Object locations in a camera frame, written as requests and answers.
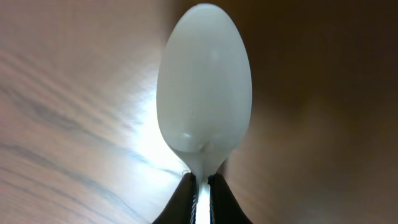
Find white spoon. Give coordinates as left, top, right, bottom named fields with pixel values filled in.
left=156, top=3, right=252, bottom=223

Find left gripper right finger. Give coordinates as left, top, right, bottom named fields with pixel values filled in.
left=208, top=173, right=252, bottom=224

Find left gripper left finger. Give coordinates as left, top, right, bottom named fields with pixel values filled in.
left=152, top=172, right=197, bottom=224

